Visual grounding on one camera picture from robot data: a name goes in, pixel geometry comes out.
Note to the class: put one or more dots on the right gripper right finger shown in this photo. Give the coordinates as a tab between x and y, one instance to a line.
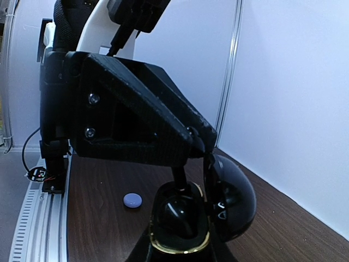
221	252

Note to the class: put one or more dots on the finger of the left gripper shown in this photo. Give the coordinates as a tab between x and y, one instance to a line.
164	125

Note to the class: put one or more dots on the black charging case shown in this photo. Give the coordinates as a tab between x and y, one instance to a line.
227	204

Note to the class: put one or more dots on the black earbud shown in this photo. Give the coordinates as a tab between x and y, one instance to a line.
179	215
179	178

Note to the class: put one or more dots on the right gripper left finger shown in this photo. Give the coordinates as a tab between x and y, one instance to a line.
142	252

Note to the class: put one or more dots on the front aluminium rail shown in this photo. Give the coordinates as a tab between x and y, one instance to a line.
41	230

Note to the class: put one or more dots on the purple round charging case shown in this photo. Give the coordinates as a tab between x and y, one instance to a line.
132	200

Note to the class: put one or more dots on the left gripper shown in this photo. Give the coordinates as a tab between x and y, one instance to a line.
108	109

